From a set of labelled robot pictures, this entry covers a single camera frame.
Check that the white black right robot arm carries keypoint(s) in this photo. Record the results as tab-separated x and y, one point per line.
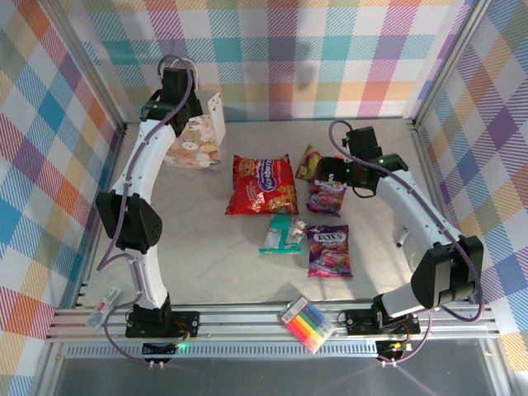
412	206

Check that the yellow orange candy bag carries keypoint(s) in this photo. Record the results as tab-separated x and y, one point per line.
309	163

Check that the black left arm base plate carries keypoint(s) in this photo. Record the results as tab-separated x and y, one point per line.
189	321

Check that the aluminium frame post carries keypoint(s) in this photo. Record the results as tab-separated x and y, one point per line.
86	62
449	62

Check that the aluminium right frame post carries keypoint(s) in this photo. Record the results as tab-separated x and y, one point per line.
449	62

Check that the red cookie snack bag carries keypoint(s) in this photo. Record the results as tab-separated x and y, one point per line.
260	185

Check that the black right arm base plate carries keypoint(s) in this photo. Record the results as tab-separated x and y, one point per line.
359	321

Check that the teal white snack bag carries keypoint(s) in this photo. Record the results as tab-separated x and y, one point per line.
280	235

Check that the black marker pen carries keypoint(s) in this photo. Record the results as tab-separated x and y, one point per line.
402	238

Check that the aluminium frame rail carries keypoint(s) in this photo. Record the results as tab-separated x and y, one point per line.
247	321

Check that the purple Fox's candy bag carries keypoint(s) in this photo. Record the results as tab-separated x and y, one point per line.
330	251
323	202

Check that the aluminium left frame post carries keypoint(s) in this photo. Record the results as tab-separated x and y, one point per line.
86	62

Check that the aluminium right side rail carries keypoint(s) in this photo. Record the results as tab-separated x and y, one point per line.
430	165

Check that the white cartoon paper gift bag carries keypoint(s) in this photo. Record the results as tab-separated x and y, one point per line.
194	144

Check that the perforated metal rail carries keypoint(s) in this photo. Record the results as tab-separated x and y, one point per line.
247	350

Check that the aluminium left side rail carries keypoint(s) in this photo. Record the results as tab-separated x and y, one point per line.
88	268

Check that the coloured marker pack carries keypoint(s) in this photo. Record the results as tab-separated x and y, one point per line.
307	323

